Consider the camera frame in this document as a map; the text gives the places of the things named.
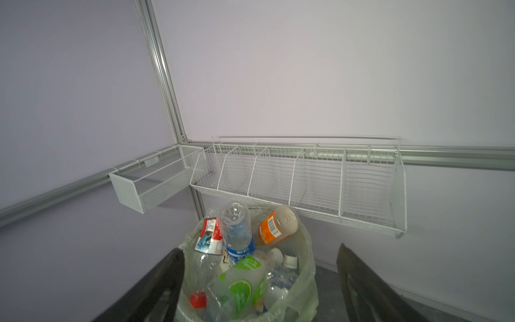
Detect blue label bottle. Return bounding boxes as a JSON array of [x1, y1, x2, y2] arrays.
[[264, 254, 299, 312], [218, 202, 256, 266]]

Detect small white mesh basket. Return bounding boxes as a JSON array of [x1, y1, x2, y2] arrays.
[[109, 145, 204, 214]]

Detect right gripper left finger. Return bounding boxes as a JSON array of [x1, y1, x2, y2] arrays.
[[94, 248, 185, 321]]

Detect long white wire shelf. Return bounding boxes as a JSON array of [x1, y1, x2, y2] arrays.
[[190, 139, 408, 237]]

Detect green mesh trash bin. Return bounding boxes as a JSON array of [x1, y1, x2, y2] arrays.
[[176, 205, 319, 321]]

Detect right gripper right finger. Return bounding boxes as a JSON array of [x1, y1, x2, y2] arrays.
[[337, 244, 427, 321]]

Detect orange label juice bottle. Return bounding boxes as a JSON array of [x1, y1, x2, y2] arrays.
[[257, 205, 299, 247]]

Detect green label bottle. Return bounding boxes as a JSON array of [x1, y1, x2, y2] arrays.
[[206, 248, 284, 321]]

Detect red label bottle red cap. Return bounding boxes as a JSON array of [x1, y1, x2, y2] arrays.
[[189, 217, 224, 310]]

